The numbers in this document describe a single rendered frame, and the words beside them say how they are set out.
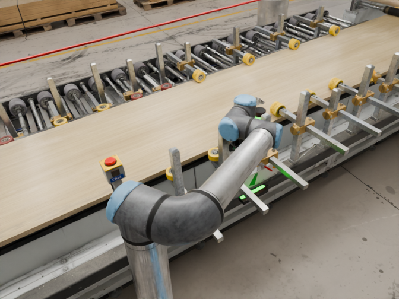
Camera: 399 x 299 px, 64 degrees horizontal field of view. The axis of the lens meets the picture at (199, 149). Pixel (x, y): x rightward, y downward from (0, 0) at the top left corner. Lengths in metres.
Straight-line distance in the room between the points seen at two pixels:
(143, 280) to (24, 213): 0.86
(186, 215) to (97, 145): 1.24
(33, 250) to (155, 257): 0.93
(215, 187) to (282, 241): 1.68
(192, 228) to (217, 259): 1.61
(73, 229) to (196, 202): 1.04
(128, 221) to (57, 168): 1.10
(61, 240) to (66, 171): 0.35
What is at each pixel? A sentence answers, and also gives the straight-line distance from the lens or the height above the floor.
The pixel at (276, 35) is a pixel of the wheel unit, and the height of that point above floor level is 0.96.
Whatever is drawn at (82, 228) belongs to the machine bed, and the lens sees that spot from 1.71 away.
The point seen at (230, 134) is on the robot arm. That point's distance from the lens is 1.19.
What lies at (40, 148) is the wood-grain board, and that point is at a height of 0.90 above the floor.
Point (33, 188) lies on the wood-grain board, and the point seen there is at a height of 0.90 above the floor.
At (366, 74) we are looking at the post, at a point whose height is 1.12.
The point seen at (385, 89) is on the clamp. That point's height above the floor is 0.95.
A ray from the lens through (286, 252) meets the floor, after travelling 2.40.
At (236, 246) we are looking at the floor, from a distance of 2.39.
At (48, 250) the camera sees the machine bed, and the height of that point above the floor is 0.70.
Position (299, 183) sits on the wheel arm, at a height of 0.86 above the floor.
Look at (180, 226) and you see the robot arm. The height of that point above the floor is 1.43.
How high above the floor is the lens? 2.00
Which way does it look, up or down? 40 degrees down
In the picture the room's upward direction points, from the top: 4 degrees counter-clockwise
